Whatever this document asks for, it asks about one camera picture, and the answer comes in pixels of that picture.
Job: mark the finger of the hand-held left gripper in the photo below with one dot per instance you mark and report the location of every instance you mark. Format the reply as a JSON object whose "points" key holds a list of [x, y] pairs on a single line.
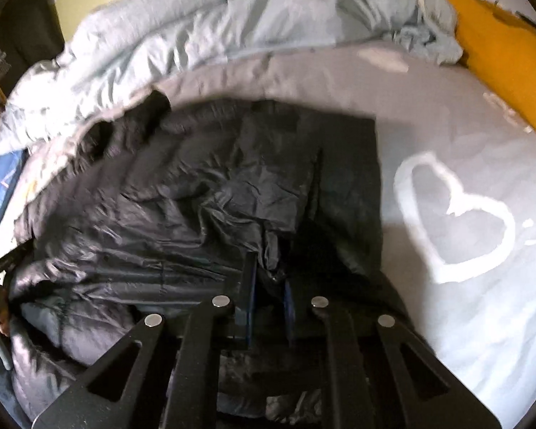
{"points": [[4, 263]]}

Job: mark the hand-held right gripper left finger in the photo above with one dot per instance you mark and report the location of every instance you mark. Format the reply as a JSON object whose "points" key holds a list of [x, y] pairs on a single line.
{"points": [[249, 286]]}

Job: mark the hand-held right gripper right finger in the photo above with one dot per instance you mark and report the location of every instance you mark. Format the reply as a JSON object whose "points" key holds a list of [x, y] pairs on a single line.
{"points": [[289, 308]]}

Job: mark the black puffer jacket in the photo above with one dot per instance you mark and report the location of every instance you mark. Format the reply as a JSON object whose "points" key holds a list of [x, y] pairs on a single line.
{"points": [[183, 196]]}

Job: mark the blue pillow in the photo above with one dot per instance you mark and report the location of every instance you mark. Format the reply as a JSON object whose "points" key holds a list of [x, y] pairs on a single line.
{"points": [[0, 205]]}

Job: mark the printed grey bed sheet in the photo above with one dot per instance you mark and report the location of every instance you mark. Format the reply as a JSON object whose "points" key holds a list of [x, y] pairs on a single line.
{"points": [[451, 321]]}

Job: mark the black hanging garment bag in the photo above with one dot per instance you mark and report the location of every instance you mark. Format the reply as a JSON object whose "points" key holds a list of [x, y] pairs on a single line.
{"points": [[27, 22]]}

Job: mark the grey duvet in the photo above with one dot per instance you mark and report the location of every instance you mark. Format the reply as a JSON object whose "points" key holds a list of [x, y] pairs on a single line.
{"points": [[205, 22]]}

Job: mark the yellow pillow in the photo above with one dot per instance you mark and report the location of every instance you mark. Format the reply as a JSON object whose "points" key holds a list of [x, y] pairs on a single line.
{"points": [[504, 49]]}

